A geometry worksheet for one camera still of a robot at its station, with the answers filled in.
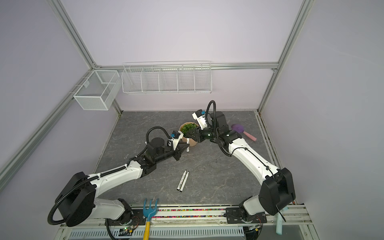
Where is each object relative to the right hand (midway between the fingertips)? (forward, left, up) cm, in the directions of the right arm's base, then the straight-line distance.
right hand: (188, 133), depth 76 cm
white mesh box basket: (+33, +60, +2) cm, 69 cm away
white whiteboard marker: (-4, +1, -9) cm, 10 cm away
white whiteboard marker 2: (-10, +3, -25) cm, 27 cm away
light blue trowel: (-36, -44, -25) cm, 62 cm away
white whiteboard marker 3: (-19, +4, -24) cm, 31 cm away
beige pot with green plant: (+15, +3, -14) cm, 21 cm away
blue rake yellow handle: (-32, +20, -24) cm, 45 cm away
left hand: (-3, 0, -6) cm, 7 cm away
